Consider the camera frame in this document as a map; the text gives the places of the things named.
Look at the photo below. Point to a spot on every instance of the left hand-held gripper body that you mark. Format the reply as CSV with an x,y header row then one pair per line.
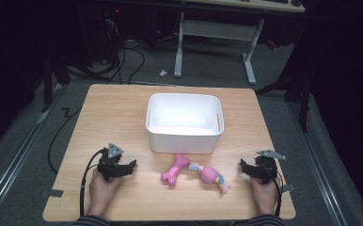
x,y
109,163

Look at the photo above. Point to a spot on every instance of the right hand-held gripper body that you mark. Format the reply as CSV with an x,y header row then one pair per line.
x,y
265,168

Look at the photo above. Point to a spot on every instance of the pink bone toy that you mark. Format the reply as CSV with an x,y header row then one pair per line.
x,y
174,171

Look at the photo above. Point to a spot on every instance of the white plastic bin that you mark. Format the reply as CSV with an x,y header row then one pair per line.
x,y
184,122

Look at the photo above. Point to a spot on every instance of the person's right hand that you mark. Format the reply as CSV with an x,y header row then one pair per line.
x,y
265,196

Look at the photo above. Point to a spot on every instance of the person's left hand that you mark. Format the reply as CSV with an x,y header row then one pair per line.
x,y
102,191

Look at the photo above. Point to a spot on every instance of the grey tape strip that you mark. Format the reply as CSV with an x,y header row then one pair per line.
x,y
52,193
288,188

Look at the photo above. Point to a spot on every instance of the black metal stand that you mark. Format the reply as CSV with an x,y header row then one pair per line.
x,y
295,91
49,81

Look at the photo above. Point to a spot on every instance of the white paper scrap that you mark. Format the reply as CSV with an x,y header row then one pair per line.
x,y
163,73

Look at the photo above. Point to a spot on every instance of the black computer tower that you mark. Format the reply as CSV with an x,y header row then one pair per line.
x,y
109,31

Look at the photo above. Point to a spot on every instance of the metal floor rail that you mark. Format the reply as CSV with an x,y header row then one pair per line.
x,y
19,147
317,163

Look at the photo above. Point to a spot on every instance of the white frame desk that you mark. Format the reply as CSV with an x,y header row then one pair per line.
x,y
217,31

